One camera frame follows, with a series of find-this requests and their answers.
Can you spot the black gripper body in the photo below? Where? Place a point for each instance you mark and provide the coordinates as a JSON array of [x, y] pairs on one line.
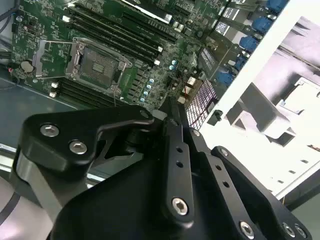
[[112, 212]]

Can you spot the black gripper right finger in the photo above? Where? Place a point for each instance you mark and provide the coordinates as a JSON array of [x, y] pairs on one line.
[[232, 200]]

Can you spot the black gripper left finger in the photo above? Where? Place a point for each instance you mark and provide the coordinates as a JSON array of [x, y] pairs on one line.
[[62, 130]]

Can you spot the metal socket cover frame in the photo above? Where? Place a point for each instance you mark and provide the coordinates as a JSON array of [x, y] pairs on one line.
[[38, 62]]

